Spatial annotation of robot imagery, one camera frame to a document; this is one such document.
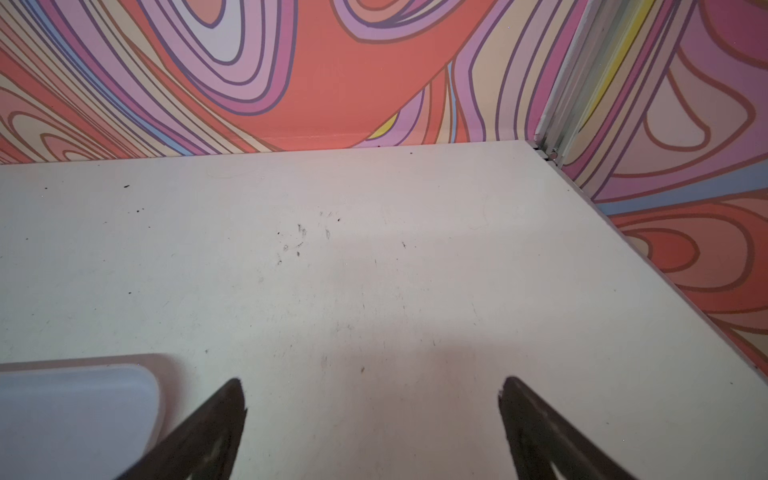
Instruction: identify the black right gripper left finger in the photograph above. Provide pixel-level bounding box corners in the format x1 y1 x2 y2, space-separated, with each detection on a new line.
120 378 247 480

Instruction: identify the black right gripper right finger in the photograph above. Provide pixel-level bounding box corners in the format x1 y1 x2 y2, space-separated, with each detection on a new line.
498 376 633 479

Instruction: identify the lilac plastic tray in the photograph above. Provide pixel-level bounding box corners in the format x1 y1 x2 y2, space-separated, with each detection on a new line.
1 354 184 479

